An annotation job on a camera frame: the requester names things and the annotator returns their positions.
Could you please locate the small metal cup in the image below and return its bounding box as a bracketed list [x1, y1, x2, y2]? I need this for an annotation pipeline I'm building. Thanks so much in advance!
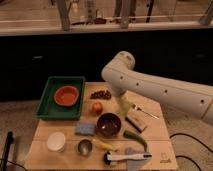
[77, 139, 93, 156]

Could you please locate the orange apple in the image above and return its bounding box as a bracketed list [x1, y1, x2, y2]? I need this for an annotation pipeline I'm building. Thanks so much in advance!
[92, 102, 103, 114]

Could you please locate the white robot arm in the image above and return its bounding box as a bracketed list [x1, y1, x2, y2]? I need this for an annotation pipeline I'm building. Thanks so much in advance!
[101, 51, 213, 126]

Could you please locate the green chili pepper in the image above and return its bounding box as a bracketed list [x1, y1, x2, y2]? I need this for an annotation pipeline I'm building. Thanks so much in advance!
[123, 130, 148, 151]

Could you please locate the grey cloth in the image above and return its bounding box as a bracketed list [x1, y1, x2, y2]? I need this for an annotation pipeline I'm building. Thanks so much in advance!
[125, 147, 152, 171]

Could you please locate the white handled brush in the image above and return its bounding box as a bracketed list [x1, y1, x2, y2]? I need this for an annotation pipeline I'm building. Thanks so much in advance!
[103, 152, 152, 165]

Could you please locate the green plastic tray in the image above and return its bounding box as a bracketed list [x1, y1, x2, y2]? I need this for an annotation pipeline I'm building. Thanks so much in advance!
[36, 76, 85, 121]

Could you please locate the bunch of dark grapes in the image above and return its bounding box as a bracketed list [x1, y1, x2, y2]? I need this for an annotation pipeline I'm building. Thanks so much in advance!
[90, 90, 112, 100]

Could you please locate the black stand on floor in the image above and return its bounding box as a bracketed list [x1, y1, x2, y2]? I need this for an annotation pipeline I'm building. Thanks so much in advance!
[0, 131, 14, 171]

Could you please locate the yellow corn cob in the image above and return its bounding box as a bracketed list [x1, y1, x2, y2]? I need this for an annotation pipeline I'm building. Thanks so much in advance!
[92, 138, 117, 152]

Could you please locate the dark purple bowl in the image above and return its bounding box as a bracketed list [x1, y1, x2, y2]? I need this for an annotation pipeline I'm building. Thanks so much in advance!
[96, 113, 121, 138]

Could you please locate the black cable on floor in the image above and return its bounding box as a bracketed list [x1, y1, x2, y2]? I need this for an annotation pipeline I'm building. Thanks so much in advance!
[169, 132, 213, 171]

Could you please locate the orange bowl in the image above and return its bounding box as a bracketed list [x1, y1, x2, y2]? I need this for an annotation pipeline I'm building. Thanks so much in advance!
[54, 85, 79, 107]

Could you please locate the wooden block brush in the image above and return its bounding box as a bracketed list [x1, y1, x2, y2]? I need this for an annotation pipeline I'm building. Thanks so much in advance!
[125, 113, 147, 133]

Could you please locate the blue sponge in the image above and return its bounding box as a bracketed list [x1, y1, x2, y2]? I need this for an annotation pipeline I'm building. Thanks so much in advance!
[75, 122, 95, 136]

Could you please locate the white paper cup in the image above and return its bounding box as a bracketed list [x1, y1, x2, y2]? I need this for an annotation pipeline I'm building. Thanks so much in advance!
[46, 132, 66, 152]

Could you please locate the green plastic cup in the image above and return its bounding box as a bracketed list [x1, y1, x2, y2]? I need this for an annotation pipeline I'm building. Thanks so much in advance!
[118, 103, 131, 117]

